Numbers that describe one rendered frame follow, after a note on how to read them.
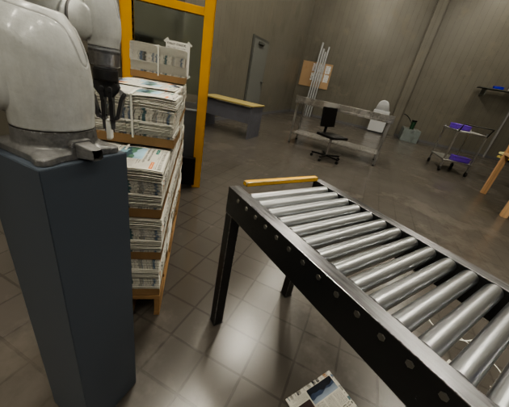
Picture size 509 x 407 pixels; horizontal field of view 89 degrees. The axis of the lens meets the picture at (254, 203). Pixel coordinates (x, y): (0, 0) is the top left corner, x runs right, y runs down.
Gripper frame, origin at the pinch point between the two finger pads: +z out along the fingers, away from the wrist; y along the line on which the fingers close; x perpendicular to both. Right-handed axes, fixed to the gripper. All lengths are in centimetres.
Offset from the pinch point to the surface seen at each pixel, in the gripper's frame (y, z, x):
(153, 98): -10.6, -9.2, -26.8
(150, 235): -14.4, 44.8, 1.8
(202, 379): -42, 96, 37
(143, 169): -11.8, 13.7, 2.2
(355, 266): -78, 17, 52
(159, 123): -13.6, 0.9, -26.0
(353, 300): -70, 16, 65
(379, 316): -74, 16, 70
